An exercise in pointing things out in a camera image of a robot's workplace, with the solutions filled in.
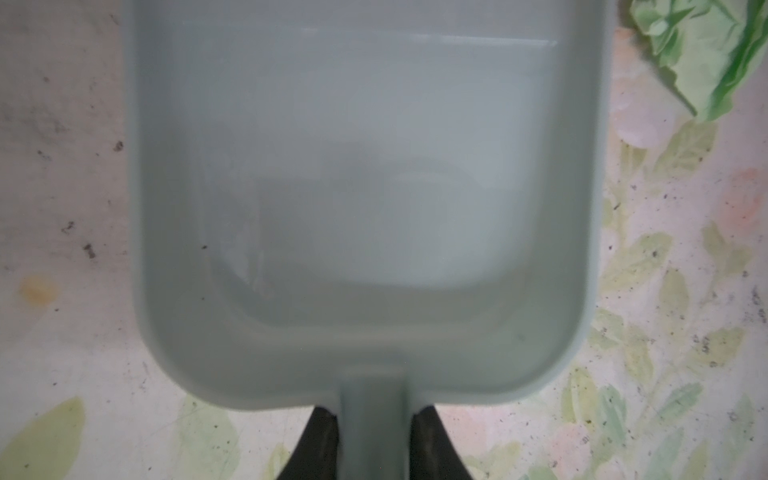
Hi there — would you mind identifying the grey-green plastic dustpan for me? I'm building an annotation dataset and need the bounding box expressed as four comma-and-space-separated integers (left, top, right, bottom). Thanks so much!
122, 1, 617, 479

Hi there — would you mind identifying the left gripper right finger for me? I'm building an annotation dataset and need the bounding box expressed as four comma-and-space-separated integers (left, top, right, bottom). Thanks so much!
409, 406, 472, 480

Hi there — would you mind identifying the light green paper scrap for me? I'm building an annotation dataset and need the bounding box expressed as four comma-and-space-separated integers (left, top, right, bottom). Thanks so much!
629, 0, 767, 122

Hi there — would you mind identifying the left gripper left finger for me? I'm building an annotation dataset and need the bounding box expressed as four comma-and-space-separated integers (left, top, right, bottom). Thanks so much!
276, 407, 339, 480

